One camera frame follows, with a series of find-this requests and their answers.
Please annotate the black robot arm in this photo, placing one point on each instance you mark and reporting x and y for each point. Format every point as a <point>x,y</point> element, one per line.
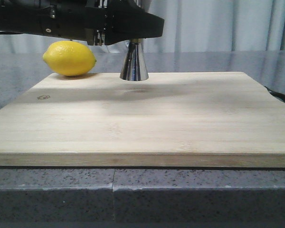
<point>20,16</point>

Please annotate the light wooden cutting board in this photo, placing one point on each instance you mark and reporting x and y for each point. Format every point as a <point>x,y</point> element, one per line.
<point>212,119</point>

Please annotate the silver double jigger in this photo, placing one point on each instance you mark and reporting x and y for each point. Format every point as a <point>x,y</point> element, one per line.
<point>134,67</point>

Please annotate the yellow lemon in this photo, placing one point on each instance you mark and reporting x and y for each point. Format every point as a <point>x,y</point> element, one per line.
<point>69,58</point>

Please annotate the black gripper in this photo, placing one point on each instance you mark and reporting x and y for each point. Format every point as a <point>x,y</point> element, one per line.
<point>97,22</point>

